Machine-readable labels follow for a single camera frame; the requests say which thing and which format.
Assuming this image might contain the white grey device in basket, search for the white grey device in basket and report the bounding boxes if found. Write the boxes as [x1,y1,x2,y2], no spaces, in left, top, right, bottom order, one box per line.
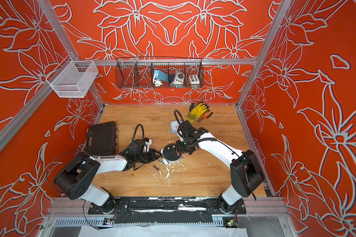
[169,71,185,86]

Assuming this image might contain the white button box in basket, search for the white button box in basket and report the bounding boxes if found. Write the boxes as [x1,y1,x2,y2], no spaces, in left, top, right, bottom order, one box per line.
[188,74,200,88]

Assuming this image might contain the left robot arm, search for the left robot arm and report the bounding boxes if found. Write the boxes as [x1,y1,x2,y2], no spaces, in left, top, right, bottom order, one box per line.
[53,121,162,214]

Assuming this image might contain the black wire wall basket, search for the black wire wall basket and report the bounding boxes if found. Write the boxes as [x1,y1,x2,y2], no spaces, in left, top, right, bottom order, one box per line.
[115,56,204,89]

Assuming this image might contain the white twin-bell alarm clock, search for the white twin-bell alarm clock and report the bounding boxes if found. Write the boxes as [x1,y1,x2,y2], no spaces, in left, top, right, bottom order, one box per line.
[161,144,182,166]

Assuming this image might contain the clear plastic wall bin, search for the clear plastic wall bin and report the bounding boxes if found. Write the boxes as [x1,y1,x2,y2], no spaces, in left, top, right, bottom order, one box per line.
[47,61,98,98]

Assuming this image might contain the orange handled pliers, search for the orange handled pliers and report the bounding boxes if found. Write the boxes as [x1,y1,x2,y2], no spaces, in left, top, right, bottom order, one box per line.
[197,110,213,122]

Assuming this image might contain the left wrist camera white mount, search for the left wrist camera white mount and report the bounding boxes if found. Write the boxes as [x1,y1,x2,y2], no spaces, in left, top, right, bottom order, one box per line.
[144,137,152,149]

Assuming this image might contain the yellow work glove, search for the yellow work glove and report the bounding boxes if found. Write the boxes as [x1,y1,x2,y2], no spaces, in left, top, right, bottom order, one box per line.
[187,102,209,122]

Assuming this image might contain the black plastic tool case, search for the black plastic tool case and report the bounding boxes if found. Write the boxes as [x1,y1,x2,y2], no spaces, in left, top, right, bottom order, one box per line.
[84,121,117,156]

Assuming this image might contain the light blue square alarm clock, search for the light blue square alarm clock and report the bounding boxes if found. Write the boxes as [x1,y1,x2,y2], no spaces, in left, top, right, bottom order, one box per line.
[170,120,179,133]

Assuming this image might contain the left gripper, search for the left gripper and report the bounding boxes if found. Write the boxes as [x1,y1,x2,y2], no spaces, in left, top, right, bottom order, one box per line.
[135,149,163,165]

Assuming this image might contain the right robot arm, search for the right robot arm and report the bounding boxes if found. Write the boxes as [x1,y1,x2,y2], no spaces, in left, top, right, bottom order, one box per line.
[174,110,266,213]

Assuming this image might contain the blue white item in basket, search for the blue white item in basket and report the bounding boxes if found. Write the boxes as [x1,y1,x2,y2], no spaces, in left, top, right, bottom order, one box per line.
[152,70,169,87]

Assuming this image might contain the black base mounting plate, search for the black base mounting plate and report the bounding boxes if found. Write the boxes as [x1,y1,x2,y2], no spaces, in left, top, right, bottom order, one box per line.
[88,197,246,227]

